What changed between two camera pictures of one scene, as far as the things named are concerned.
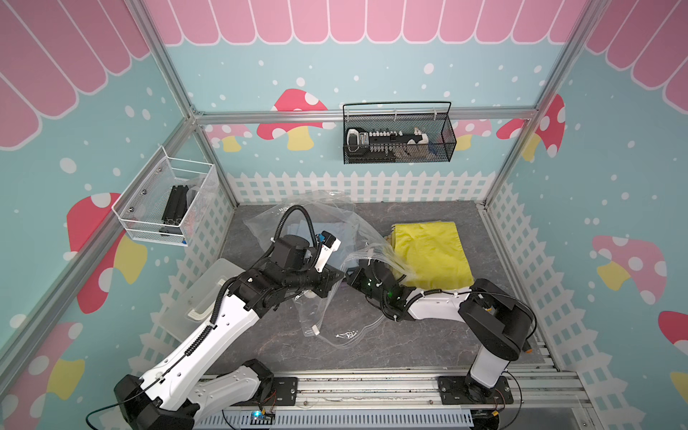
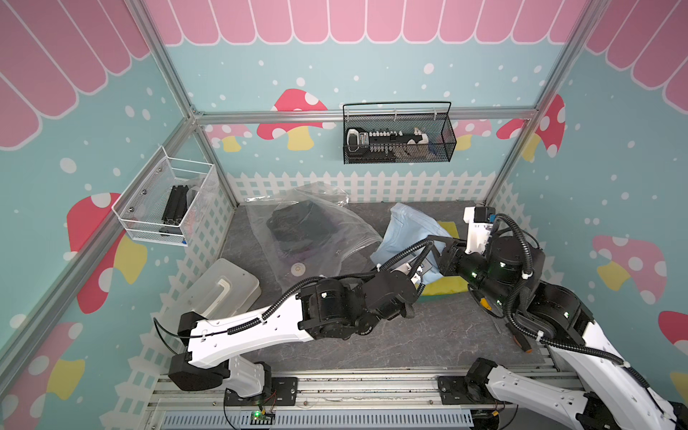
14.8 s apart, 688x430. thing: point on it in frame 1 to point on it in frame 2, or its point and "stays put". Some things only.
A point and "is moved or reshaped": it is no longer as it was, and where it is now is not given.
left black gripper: x=327 y=279 to x=399 y=312
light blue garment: x=348 y=235 to x=407 y=229
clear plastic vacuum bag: x=336 y=221 is moved or reshaped
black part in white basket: x=175 y=210 stays put
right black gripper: x=358 y=273 to x=452 y=253
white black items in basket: x=387 y=144 stays put
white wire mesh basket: x=167 y=200 stays put
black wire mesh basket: x=398 y=132 stays put
